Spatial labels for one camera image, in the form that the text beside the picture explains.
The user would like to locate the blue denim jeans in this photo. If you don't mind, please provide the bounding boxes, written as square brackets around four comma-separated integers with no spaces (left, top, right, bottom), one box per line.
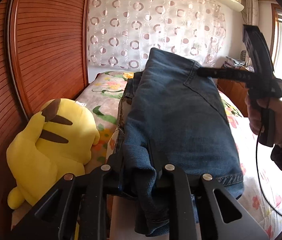
[120,48,244,237]

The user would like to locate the strawberry print white bedsheet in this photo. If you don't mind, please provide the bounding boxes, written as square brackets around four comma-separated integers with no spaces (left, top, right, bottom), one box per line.
[219,92,282,239]

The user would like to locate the floral yellow blanket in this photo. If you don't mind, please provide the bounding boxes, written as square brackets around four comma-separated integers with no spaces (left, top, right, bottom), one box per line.
[76,72,134,172]

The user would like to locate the person's right hand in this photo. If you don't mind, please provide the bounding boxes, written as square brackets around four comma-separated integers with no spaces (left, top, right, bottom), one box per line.
[245,95,282,148]

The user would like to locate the wooden side cabinet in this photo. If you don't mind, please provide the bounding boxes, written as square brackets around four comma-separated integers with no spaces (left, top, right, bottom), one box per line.
[217,79,248,117]

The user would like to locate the yellow Pikachu plush toy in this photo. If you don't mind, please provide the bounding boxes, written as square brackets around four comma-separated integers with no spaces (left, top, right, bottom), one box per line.
[6,98,100,210]

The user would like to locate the pink circle patterned curtain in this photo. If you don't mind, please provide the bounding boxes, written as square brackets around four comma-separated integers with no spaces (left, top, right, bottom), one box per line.
[88,0,226,71]

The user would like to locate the wooden slatted wardrobe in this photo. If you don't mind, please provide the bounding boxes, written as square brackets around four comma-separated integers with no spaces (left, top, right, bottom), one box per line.
[0,0,89,239]

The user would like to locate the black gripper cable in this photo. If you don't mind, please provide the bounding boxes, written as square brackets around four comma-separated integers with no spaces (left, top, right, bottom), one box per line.
[255,127,282,221]

